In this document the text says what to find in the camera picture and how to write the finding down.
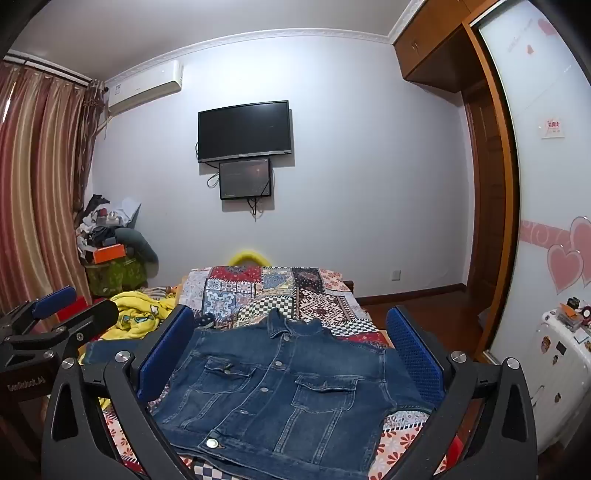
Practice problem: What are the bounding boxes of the orange box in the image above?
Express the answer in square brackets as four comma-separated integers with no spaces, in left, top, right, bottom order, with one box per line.
[92,244,126,264]

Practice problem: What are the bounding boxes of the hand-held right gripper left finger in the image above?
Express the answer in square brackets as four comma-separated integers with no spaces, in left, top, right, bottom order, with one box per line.
[41,305,218,480]

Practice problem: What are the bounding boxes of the black wall television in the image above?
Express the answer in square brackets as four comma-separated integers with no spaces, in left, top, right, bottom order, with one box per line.
[198,100,293,163]

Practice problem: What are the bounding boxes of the white cabinet with stickers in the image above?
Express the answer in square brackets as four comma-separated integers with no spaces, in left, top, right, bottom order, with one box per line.
[522,309,591,457]

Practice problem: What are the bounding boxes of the striped brown curtain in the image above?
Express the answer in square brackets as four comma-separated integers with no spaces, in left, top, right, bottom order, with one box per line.
[0,58,109,319]

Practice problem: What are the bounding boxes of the yellow cartoon blanket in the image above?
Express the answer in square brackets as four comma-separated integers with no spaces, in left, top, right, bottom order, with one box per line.
[78,290,180,365]

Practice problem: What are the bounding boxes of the wooden room door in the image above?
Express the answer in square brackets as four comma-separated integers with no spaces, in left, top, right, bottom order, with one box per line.
[462,78,509,291]

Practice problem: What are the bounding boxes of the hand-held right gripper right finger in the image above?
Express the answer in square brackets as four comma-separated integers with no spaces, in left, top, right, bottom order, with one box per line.
[384,305,539,480]

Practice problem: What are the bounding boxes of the small black wall monitor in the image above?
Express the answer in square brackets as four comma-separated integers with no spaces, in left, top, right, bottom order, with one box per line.
[219,157,272,200]

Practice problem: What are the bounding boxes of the pile of clutter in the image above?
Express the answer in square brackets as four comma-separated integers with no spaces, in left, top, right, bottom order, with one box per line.
[76,194,141,264]

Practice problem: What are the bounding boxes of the white air conditioner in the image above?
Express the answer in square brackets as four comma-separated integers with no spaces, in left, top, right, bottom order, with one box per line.
[102,60,184,116]

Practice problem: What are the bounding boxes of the yellow ring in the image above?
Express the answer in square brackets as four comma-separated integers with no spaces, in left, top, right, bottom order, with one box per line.
[231,249,269,267]

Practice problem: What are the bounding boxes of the red cloth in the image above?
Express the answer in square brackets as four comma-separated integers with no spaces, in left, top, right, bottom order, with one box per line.
[55,296,112,325]

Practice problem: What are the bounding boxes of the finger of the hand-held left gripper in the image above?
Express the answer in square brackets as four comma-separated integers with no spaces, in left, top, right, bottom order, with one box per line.
[4,299,120,367]
[0,285,77,337]

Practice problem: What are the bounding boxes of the green patterned bag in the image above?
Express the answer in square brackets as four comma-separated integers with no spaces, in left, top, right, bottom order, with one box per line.
[85,256,148,296]

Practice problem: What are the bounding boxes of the small items on suitcase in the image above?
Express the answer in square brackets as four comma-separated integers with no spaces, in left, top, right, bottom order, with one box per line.
[558,298,591,330]

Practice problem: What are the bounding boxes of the wooden overhead cabinet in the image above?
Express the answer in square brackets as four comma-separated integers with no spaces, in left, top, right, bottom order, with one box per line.
[392,0,490,84]

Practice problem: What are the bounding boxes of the patchwork bed sheet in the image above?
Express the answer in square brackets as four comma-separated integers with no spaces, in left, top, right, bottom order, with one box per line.
[83,265,462,480]

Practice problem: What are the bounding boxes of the blue denim jacket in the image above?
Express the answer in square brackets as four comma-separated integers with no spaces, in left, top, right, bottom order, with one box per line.
[85,308,437,467]

